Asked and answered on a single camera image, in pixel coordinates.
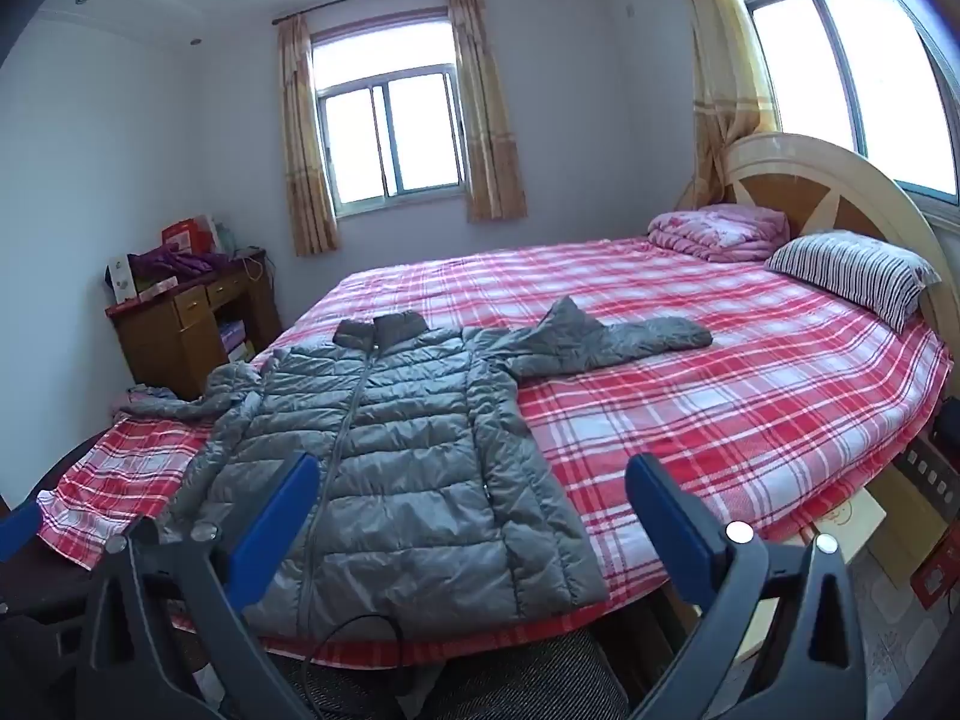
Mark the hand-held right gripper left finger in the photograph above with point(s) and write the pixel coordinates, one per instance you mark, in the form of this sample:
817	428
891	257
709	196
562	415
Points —
279	516

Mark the flat cardboard box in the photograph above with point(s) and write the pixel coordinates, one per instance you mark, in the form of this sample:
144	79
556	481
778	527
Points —
847	521

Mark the beige patterned curtain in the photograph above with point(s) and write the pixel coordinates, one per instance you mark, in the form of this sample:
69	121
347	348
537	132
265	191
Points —
307	150
487	112

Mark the red plaid bed sheet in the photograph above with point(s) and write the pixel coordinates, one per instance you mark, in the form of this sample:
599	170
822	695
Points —
712	405

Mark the purple cloth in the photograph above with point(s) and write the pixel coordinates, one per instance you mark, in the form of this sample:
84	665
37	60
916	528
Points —
180	264

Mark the brown wooden desk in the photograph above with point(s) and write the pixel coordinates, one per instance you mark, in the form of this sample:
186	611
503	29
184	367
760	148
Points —
161	345

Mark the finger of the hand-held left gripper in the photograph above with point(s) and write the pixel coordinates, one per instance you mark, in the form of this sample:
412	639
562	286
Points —
19	532

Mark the red floor box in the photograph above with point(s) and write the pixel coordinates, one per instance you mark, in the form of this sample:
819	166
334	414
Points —
937	577

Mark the tall cardboard box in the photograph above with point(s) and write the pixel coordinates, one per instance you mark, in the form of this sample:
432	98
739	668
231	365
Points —
911	532

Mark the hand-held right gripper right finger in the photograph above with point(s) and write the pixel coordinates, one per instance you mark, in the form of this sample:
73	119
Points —
667	521

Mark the light wooden headboard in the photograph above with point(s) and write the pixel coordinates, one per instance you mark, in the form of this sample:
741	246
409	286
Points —
847	187

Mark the pink folded quilt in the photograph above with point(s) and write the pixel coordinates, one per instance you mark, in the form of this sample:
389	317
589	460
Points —
716	229

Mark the large sliding window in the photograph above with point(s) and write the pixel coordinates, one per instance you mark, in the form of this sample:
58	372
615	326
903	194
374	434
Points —
847	60

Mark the yellow patterned curtain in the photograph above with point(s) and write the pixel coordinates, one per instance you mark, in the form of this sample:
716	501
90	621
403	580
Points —
724	90

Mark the dark grey textured cloth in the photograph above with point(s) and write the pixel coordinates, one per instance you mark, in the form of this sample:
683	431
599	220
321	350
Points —
487	682

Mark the striped pillow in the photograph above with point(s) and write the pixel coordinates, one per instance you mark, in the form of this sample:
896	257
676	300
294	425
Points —
855	274

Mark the grey puffer jacket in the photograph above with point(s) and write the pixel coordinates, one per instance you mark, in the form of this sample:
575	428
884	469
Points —
405	457

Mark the small sliding window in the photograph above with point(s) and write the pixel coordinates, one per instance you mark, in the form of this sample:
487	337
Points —
390	127

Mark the white box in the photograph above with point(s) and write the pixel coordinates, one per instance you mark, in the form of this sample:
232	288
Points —
122	281

